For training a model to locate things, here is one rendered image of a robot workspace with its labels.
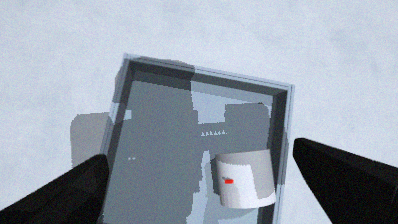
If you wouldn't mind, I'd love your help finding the grey rectangular tray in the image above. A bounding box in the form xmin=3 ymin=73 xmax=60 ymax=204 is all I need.
xmin=96 ymin=53 xmax=295 ymax=224

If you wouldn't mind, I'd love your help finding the grey cylinder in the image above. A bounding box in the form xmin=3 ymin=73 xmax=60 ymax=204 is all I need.
xmin=215 ymin=149 xmax=276 ymax=208

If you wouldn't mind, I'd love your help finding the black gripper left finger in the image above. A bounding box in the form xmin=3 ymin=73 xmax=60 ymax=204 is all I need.
xmin=0 ymin=154 xmax=109 ymax=224

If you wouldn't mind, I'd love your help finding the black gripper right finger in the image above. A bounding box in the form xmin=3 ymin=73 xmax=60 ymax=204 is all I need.
xmin=293 ymin=138 xmax=398 ymax=224

